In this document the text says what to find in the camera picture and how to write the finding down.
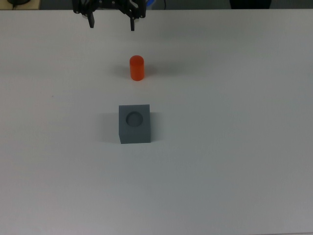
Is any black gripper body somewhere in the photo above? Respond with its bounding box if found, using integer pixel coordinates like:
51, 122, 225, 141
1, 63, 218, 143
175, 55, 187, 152
95, 0, 122, 10

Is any grey block with round hole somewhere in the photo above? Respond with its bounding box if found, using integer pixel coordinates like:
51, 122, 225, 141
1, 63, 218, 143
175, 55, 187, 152
118, 104, 152, 144

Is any orange cylinder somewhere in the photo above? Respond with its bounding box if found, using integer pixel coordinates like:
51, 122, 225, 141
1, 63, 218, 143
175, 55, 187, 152
129, 55, 145, 81

